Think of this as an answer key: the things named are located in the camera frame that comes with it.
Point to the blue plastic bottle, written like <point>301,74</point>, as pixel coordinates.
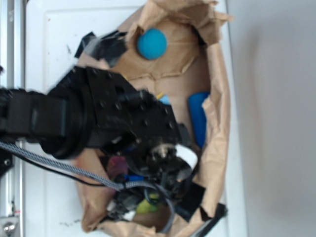
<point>198,116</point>

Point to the white plastic tray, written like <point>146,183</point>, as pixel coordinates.
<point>54,29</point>

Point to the brown paper bag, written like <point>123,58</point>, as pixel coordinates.
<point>193,62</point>

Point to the aluminium frame rail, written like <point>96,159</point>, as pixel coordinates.
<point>12,75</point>

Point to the teal textured ball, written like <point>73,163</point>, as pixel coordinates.
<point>152,44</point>

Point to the green plush animal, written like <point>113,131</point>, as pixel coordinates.
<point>145,207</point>

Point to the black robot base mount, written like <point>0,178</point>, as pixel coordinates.
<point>6,162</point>

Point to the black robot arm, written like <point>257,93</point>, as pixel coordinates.
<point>93,108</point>

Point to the light blue sponge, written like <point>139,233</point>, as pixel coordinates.
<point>164,99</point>

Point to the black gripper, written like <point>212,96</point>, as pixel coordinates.
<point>135,124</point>

